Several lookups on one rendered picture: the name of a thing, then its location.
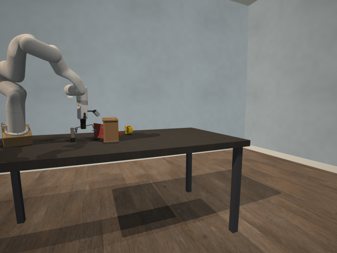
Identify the tan wooden cabinet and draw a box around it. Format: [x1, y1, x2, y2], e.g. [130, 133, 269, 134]
[92, 117, 119, 142]

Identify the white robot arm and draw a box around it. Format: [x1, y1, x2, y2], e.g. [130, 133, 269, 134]
[0, 34, 88, 136]

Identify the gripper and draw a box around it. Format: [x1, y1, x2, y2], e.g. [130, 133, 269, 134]
[77, 105, 88, 129]

